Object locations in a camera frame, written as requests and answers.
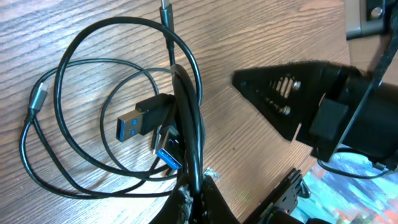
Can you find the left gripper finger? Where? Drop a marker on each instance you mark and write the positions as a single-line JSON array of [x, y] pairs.
[[195, 198]]

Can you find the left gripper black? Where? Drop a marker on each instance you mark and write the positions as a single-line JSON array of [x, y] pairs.
[[358, 114]]

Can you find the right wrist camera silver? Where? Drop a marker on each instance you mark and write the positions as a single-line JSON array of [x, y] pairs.
[[364, 18]]

